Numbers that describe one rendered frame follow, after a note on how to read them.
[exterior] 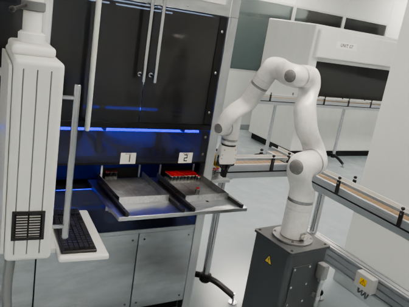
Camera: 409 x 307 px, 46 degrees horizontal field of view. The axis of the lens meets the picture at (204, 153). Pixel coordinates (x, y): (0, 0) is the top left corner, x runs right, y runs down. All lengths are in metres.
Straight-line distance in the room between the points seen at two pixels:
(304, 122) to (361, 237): 1.75
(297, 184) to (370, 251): 1.64
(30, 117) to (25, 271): 1.09
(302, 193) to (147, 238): 1.00
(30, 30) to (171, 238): 1.47
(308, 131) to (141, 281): 1.36
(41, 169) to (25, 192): 0.10
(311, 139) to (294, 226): 0.40
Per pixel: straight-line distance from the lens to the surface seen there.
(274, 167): 3.21
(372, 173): 3.63
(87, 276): 2.76
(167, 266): 2.93
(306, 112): 2.15
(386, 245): 3.62
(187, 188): 2.61
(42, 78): 1.74
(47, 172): 1.83
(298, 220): 2.23
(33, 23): 1.93
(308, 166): 2.10
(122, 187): 2.51
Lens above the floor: 1.77
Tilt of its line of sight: 15 degrees down
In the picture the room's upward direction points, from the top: 9 degrees clockwise
